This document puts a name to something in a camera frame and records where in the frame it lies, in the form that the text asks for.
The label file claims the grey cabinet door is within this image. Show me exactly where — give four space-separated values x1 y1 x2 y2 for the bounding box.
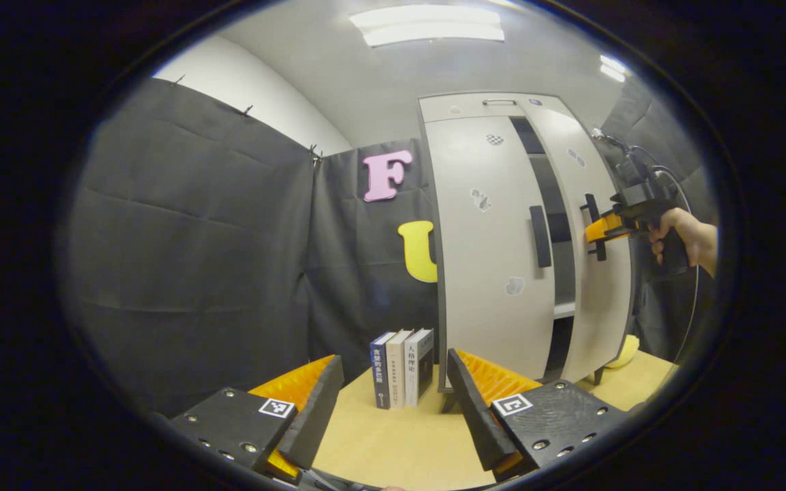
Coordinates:
516 102 634 384
424 116 557 391

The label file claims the grey book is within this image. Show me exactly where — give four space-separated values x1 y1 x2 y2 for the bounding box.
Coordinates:
405 328 435 408

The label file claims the yellow sponge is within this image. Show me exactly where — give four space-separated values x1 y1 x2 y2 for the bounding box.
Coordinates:
605 334 641 370

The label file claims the blue book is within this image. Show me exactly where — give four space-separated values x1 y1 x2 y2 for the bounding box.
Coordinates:
370 332 397 410

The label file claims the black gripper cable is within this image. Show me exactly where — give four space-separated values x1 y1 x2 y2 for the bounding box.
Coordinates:
591 128 701 366

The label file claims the black backdrop cloth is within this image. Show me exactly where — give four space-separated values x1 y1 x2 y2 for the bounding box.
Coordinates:
59 76 718 417

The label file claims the white book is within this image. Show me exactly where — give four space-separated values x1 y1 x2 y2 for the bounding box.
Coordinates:
386 329 414 410

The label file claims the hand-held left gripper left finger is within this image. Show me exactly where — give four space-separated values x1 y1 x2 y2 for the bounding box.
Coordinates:
168 355 345 481

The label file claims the small ceiling light panel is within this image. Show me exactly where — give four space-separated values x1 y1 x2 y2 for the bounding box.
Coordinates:
598 55 629 84

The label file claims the large ceiling light panel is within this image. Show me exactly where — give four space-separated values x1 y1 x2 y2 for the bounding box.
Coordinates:
349 5 506 48

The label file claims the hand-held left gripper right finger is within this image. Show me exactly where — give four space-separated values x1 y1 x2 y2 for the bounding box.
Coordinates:
446 348 629 481

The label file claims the grey double-door shoe cabinet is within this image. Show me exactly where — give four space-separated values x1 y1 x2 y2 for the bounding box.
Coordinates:
418 92 639 393

